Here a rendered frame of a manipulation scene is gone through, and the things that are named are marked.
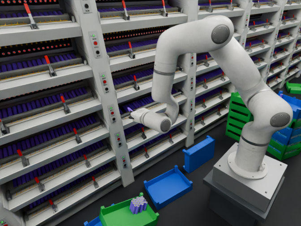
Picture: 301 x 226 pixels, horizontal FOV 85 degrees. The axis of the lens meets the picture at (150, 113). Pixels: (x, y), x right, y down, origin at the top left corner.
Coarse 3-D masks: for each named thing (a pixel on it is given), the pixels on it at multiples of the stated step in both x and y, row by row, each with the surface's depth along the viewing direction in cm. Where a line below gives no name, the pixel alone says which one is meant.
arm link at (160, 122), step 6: (150, 114) 82; (156, 114) 80; (162, 114) 80; (144, 120) 83; (150, 120) 79; (156, 120) 76; (162, 120) 74; (168, 120) 76; (150, 126) 80; (156, 126) 75; (162, 126) 75; (168, 126) 77; (162, 132) 76
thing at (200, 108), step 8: (216, 88) 181; (224, 88) 183; (200, 96) 167; (208, 96) 168; (216, 96) 173; (224, 96) 174; (200, 104) 161; (208, 104) 162; (216, 104) 168; (200, 112) 155
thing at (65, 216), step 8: (224, 120) 196; (208, 128) 180; (168, 152) 153; (152, 160) 144; (160, 160) 150; (144, 168) 141; (112, 184) 126; (120, 184) 131; (96, 192) 122; (104, 192) 124; (88, 200) 117; (72, 208) 113; (80, 208) 116; (56, 216) 109; (64, 216) 110; (48, 224) 105; (56, 224) 109
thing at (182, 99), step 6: (174, 84) 143; (180, 90) 138; (180, 96) 136; (186, 96) 136; (132, 102) 125; (180, 102) 134; (150, 108) 122; (156, 108) 123; (162, 108) 124; (120, 114) 115; (126, 120) 112; (132, 120) 112; (126, 126) 111
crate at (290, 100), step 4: (280, 92) 142; (284, 96) 141; (288, 96) 137; (288, 100) 138; (292, 100) 135; (296, 100) 132; (300, 100) 129; (292, 104) 135; (296, 104) 133; (300, 104) 130; (292, 108) 130; (296, 108) 129; (300, 108) 129; (296, 112) 116; (300, 112) 115; (296, 116) 116; (300, 116) 117
